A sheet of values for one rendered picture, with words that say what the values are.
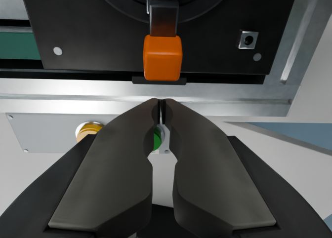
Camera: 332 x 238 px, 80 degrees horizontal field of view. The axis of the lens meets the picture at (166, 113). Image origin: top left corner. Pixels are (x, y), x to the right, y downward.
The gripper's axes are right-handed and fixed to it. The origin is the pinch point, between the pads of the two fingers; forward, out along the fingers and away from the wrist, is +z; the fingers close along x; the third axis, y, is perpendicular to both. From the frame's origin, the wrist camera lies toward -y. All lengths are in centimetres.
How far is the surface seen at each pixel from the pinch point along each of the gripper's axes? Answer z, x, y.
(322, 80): 20.6, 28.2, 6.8
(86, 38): 9.6, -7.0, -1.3
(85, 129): 9.6, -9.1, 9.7
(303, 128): 107, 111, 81
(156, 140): 9.4, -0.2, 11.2
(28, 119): 10.6, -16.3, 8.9
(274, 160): 20.7, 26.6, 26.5
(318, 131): 107, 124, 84
